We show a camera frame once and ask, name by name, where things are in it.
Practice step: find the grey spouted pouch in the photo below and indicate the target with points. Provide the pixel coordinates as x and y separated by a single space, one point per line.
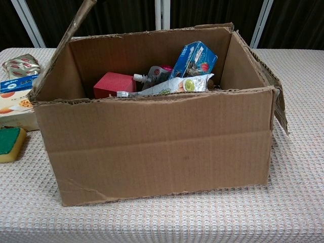
152 77

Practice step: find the beige waffle-weave tablecloth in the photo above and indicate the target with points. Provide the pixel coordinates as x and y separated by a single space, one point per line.
162 222

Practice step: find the white green spouted pouch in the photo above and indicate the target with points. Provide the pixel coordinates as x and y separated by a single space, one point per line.
177 86

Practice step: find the blue strawberry print carton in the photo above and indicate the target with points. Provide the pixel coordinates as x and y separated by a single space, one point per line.
195 59

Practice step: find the white metal frame post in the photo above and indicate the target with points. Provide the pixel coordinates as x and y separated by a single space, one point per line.
262 22
162 14
29 24

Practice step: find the red rectangular box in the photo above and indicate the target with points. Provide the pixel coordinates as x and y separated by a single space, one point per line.
114 83

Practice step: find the orange wafer roll box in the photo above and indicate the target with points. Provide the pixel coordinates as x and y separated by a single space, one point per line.
15 111

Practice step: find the red patterned snack packet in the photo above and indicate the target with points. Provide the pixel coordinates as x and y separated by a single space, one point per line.
22 64

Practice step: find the black curtain panel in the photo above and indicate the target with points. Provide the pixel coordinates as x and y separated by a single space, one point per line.
10 25
114 15
296 22
215 11

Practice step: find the blue narrow carton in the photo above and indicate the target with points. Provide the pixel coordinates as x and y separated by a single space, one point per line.
15 83

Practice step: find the brown cardboard shipping box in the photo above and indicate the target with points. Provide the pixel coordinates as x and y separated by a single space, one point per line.
157 146

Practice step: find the pink round cap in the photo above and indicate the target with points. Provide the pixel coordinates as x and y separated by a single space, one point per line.
167 68

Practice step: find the green yellow scrub sponge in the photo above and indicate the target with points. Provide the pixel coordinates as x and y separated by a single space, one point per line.
10 144

